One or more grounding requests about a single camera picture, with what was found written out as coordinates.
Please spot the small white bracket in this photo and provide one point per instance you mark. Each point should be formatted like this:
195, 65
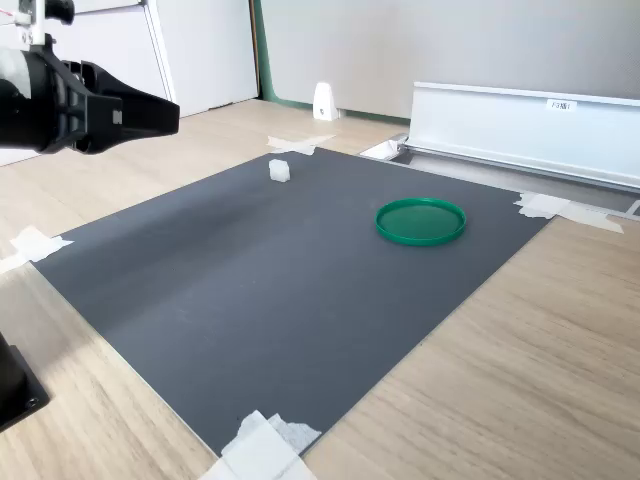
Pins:
324, 102

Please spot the small white plastic terminal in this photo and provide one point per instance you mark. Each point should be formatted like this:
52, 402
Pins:
280, 170

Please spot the round green lid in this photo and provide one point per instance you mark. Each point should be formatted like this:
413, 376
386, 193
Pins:
420, 222

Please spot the white partition panel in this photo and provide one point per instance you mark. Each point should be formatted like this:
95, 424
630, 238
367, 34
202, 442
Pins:
210, 50

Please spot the dark grey mat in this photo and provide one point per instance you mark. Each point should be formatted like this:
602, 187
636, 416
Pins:
250, 300

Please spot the white masking tape patch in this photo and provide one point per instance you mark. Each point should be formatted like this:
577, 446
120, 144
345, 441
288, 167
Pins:
542, 206
260, 450
37, 245
300, 144

